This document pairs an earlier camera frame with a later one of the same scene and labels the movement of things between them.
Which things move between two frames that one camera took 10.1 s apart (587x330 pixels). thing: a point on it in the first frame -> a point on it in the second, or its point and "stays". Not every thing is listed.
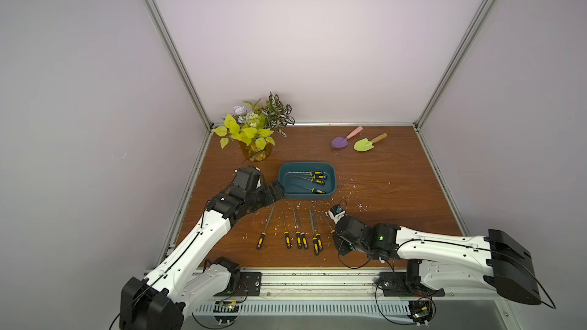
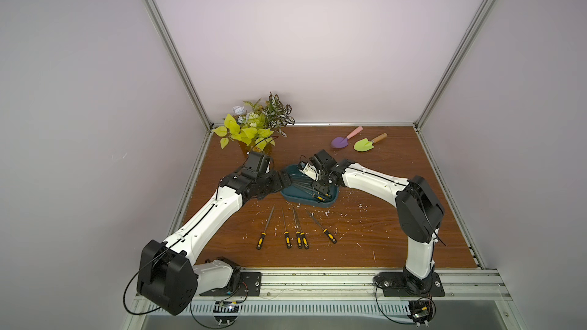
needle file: [314, 239] -> [325, 231]
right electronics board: [421, 311] stays
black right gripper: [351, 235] -> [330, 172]
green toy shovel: [363, 143] stays
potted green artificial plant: [253, 127] stays
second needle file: [287, 233] stays
